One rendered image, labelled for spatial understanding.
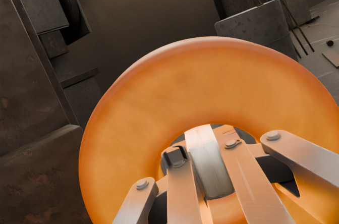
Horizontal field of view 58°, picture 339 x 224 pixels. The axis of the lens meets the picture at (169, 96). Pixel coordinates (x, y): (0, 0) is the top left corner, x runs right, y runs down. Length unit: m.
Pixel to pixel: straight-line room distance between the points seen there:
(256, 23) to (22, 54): 2.24
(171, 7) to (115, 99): 7.79
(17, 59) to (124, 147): 0.32
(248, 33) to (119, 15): 4.98
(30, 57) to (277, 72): 0.37
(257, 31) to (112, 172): 2.43
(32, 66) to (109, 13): 6.69
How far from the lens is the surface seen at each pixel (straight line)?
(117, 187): 0.18
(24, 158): 0.41
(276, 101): 0.17
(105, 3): 7.18
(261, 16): 2.58
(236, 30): 2.58
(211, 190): 0.16
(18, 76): 0.46
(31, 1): 4.60
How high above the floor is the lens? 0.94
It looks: 11 degrees down
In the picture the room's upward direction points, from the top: 22 degrees counter-clockwise
